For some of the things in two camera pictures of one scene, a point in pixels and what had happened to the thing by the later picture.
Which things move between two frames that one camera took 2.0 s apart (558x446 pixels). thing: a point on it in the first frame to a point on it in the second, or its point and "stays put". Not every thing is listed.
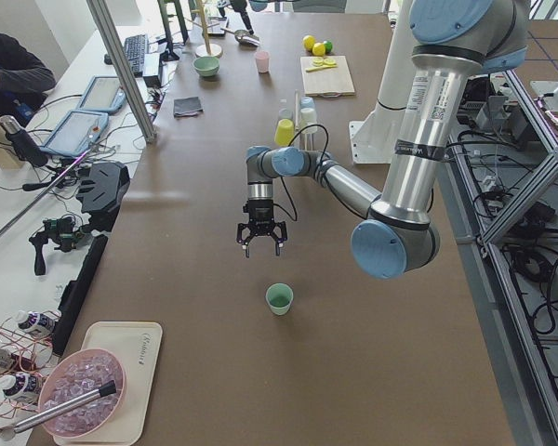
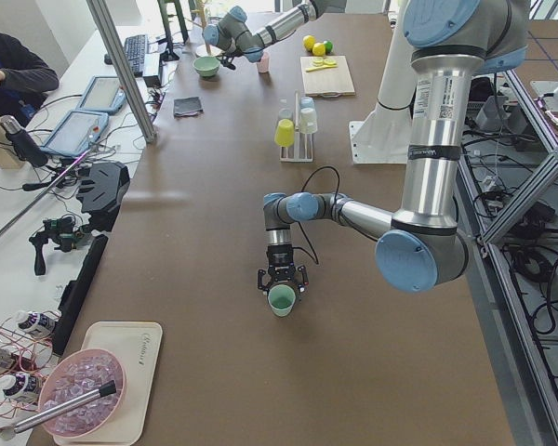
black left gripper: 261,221 to 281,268
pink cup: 262,59 stays put
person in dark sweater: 14,82 stays put
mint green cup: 279,296 stays put
